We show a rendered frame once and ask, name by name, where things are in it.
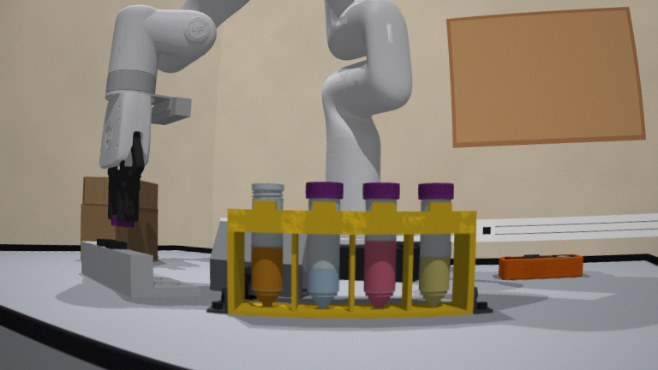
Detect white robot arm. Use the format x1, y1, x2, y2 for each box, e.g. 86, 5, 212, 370
105, 0, 412, 212

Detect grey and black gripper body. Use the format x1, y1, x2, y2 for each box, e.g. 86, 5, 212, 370
99, 90, 155, 169

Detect brown cardboard box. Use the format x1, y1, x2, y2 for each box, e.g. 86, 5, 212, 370
81, 176, 159, 260

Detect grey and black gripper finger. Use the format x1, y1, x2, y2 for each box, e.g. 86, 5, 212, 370
117, 131, 145, 222
107, 166, 122, 219

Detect grey button housing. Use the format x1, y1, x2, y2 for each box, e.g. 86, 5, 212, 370
210, 221, 309, 300

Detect black table edge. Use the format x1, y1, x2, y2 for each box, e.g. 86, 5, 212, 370
0, 244, 658, 370

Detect purple screw cap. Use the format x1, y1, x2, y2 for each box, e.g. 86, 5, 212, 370
306, 182, 344, 200
418, 183, 454, 200
362, 182, 400, 200
111, 215, 135, 227

